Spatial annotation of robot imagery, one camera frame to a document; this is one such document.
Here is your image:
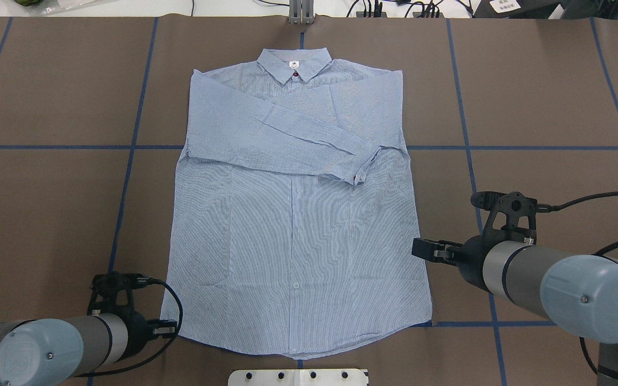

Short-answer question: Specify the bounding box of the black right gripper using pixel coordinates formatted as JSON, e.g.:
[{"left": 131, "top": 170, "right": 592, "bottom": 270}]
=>
[{"left": 411, "top": 235, "right": 490, "bottom": 292}]

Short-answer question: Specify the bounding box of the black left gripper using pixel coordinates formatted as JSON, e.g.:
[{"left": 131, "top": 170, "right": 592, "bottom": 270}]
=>
[{"left": 123, "top": 311, "right": 178, "bottom": 354}]

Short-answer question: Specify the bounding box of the light blue striped shirt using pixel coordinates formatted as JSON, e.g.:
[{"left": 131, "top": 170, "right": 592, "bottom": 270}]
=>
[{"left": 161, "top": 48, "right": 432, "bottom": 360}]

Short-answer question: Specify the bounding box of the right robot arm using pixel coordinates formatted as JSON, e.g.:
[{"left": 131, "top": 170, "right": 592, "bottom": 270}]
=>
[{"left": 411, "top": 235, "right": 618, "bottom": 385}]

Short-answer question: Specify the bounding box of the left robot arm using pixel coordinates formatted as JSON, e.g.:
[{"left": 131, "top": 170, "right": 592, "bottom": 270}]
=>
[{"left": 0, "top": 313, "right": 179, "bottom": 385}]

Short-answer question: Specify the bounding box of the black desktop device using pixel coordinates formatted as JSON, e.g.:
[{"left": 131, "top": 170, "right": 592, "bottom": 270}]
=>
[{"left": 472, "top": 1, "right": 618, "bottom": 20}]

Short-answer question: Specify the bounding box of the clear MINI plastic bag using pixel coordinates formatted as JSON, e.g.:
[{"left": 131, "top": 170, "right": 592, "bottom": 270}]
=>
[{"left": 38, "top": 1, "right": 100, "bottom": 16}]

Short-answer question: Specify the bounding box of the green folded cloth pouch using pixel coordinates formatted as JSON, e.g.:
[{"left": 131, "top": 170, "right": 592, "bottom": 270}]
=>
[{"left": 14, "top": 0, "right": 43, "bottom": 7}]

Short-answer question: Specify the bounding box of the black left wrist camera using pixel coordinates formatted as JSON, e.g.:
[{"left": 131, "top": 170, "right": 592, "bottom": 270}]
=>
[{"left": 87, "top": 271, "right": 151, "bottom": 317}]

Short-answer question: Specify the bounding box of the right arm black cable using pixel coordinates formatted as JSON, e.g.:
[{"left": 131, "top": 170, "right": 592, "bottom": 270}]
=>
[{"left": 534, "top": 189, "right": 618, "bottom": 376}]

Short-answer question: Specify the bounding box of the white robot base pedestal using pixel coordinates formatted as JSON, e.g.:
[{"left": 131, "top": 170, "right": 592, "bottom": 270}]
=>
[{"left": 227, "top": 368, "right": 370, "bottom": 385}]

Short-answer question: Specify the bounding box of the aluminium frame post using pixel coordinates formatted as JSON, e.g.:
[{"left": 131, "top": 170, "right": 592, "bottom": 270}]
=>
[{"left": 289, "top": 0, "right": 315, "bottom": 25}]

